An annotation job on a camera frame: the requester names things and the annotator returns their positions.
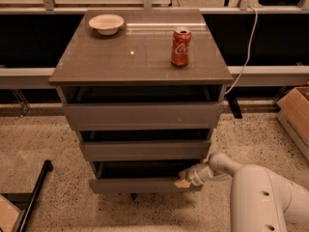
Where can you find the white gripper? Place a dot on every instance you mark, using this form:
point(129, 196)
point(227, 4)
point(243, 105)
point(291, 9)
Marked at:
point(194, 175)

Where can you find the grey drawer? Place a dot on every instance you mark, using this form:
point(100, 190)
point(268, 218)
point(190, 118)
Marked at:
point(142, 116)
point(145, 150)
point(140, 176)

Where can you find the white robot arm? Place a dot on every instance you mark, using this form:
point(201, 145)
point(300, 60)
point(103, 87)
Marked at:
point(260, 200)

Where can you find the grey drawer cabinet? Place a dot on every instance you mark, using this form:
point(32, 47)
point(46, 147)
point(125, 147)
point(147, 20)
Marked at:
point(134, 66)

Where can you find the black table leg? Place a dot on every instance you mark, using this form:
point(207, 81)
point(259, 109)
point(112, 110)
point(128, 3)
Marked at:
point(234, 105)

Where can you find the cardboard box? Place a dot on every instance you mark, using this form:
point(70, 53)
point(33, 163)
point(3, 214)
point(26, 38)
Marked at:
point(294, 117)

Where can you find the black metal bar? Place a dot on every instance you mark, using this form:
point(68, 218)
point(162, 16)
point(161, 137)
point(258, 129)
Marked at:
point(47, 167)

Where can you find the red cola can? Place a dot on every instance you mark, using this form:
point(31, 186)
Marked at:
point(180, 46)

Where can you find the white paper bowl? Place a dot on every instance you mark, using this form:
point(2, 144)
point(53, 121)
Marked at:
point(106, 24)

